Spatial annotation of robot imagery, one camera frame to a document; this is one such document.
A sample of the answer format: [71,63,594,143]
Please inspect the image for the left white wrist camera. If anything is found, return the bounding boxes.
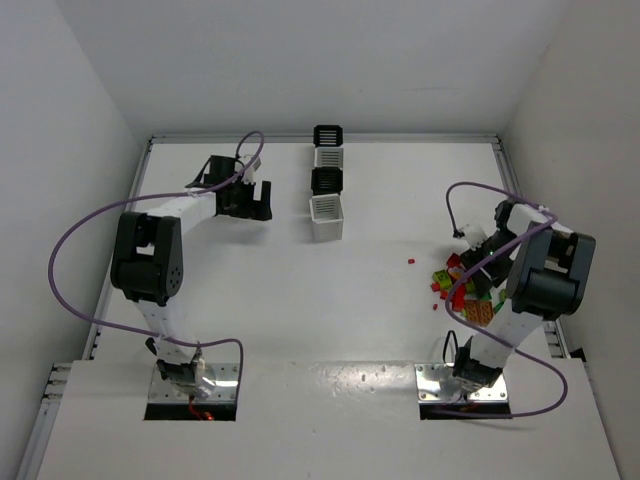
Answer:
[242,155,261,184]

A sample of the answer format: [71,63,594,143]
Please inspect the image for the purple cable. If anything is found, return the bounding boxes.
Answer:
[47,130,266,396]
[432,181,570,419]

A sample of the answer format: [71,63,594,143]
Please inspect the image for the far white slatted container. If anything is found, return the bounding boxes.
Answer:
[314,147,344,169]

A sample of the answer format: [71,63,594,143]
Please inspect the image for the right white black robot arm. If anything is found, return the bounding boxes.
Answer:
[452,199,596,393]

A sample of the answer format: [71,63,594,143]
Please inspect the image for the long red lego brick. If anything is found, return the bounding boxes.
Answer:
[451,281,475,312]

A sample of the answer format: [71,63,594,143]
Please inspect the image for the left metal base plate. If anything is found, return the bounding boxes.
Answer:
[147,363,238,404]

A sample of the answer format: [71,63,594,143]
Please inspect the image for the red square lego brick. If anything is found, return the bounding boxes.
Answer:
[446,253,462,269]

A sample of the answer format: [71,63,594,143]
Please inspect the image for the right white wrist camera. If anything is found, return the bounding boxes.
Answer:
[453,224,488,251]

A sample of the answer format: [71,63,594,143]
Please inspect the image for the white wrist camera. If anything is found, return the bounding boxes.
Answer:
[242,155,261,184]
[453,224,488,251]

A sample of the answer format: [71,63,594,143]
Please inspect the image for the near white slatted container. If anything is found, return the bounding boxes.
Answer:
[309,193,344,242]

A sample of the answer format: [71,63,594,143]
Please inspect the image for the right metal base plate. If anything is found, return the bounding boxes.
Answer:
[414,362,508,405]

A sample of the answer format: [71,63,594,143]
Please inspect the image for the far black slatted container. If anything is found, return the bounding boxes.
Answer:
[313,125,344,148]

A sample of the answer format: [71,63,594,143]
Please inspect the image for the red white flower lego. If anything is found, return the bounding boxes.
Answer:
[448,267,465,281]

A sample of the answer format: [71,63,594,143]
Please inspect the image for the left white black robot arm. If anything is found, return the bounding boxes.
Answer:
[110,155,272,399]

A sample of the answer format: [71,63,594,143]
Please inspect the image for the near black slatted container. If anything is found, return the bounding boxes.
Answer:
[311,167,343,196]

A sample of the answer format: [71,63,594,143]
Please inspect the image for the white slatted container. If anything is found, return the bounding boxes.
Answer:
[314,147,344,169]
[309,193,344,242]

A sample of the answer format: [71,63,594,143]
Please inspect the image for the black slatted container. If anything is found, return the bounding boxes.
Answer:
[313,125,344,148]
[311,167,343,196]

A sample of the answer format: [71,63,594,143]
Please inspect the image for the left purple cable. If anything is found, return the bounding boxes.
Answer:
[47,130,266,396]

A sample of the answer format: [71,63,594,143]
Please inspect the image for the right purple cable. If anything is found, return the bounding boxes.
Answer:
[432,181,570,419]

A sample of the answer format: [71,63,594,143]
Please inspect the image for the lime green printed lego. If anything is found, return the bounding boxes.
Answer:
[433,270,451,288]

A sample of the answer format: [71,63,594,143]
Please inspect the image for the metal base plate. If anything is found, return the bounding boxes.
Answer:
[147,363,238,404]
[414,362,508,405]

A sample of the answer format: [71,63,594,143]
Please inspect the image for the orange lego plate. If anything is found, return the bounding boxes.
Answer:
[464,300,494,327]

